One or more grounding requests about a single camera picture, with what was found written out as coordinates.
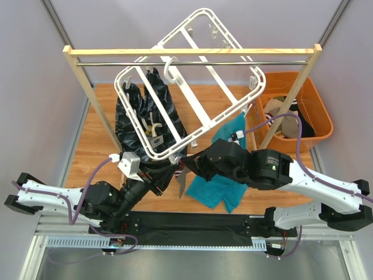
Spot teal towel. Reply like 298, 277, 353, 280
186, 113, 248, 213

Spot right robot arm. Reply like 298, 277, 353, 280
180, 139, 372, 232

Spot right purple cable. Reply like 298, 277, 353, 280
243, 113, 373, 204

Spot dark patterned shorts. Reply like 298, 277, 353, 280
115, 68, 188, 161

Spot white plastic clip hanger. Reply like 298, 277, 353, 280
114, 8, 266, 160

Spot white hanger clip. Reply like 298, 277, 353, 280
168, 154, 182, 165

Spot wooden clothes rack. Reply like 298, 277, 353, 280
62, 44, 322, 154

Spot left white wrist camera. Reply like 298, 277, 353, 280
109, 152, 144, 182

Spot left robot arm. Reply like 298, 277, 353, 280
4, 153, 178, 234

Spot beige maroon-cuffed sock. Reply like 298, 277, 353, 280
174, 164, 190, 199

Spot orange laundry basket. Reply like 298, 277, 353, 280
255, 72, 333, 153

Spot purple cable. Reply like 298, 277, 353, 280
11, 157, 113, 226
243, 113, 373, 204

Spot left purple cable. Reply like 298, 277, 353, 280
11, 157, 113, 226

